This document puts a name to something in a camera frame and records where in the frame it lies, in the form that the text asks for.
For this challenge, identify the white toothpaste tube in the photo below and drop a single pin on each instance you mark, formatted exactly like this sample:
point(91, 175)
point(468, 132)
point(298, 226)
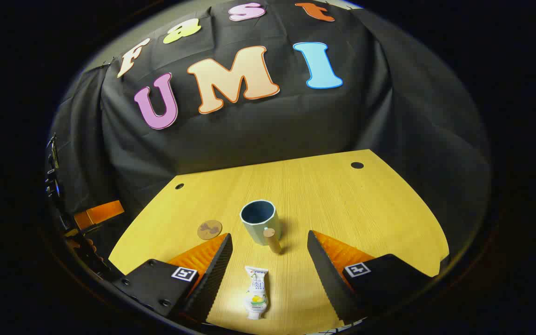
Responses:
point(256, 291)

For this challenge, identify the yellow wooden desktop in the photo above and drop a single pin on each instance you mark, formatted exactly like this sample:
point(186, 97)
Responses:
point(342, 204)

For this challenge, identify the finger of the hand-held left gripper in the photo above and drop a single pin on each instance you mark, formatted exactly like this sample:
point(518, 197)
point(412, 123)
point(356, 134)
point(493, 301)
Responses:
point(100, 212)

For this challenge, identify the round brown coaster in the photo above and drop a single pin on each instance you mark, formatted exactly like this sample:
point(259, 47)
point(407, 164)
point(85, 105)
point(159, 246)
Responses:
point(210, 230)

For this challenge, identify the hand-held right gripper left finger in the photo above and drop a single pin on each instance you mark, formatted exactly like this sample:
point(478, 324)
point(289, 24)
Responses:
point(214, 279)

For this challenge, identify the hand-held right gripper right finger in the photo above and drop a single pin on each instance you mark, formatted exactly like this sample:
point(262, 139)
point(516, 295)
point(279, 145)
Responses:
point(331, 279)

